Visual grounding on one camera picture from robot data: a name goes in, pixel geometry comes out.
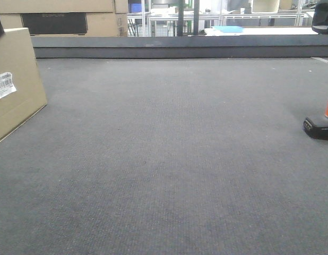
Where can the brown cardboard package box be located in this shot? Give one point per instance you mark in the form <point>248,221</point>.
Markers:
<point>17,56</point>

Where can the orange black barcode scanner gun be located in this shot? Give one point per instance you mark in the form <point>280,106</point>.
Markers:
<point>318,127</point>

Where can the white work table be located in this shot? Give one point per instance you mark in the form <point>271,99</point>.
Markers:
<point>261,31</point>

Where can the metal shelving rack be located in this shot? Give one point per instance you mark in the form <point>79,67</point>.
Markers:
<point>160,18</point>

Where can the blue flat tray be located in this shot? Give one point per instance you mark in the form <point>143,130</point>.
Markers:
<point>228,29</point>

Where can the blue plastic crate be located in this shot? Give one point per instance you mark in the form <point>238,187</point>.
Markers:
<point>135,7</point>

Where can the large stacked cardboard boxes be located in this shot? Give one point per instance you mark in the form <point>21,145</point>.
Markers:
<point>66,18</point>

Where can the white barcode shipping label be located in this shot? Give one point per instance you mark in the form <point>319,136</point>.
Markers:
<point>6,84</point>

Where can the black vertical post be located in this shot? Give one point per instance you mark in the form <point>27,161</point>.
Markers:
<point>180,18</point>

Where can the black raised conveyor rail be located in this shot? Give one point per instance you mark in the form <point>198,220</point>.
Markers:
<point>243,46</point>

